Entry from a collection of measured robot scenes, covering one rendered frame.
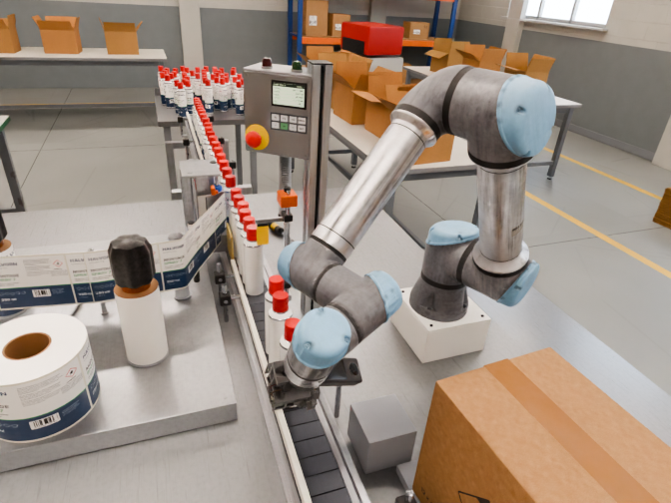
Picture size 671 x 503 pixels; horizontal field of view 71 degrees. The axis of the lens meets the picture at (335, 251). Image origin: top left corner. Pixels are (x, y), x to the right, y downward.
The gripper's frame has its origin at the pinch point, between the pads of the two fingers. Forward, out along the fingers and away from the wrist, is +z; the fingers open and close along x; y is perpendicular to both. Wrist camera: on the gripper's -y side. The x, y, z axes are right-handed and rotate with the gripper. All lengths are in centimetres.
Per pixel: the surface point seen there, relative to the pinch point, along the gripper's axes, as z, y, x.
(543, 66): 148, -331, -287
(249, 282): 22.7, 2.0, -37.4
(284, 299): -6.7, 0.2, -17.9
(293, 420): 4.3, 1.5, 3.6
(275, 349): 3.9, 2.2, -11.4
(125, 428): 8.6, 32.9, -2.8
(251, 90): -20, 0, -63
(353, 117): 133, -110, -211
